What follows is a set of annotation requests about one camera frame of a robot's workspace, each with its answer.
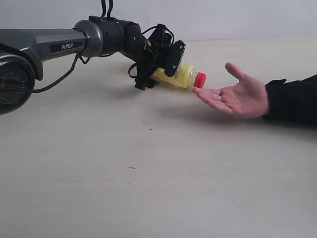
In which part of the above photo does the yellow bottle red cap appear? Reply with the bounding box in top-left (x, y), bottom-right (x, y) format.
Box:
top-left (151, 63), bottom-right (207, 89)

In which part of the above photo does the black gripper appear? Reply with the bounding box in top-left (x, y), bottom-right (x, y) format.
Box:
top-left (128, 23), bottom-right (173, 90)

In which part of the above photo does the person's open bare hand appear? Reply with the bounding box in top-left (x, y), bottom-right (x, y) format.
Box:
top-left (193, 62), bottom-right (269, 119)

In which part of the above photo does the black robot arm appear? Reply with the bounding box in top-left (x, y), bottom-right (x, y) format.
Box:
top-left (0, 16), bottom-right (174, 114)

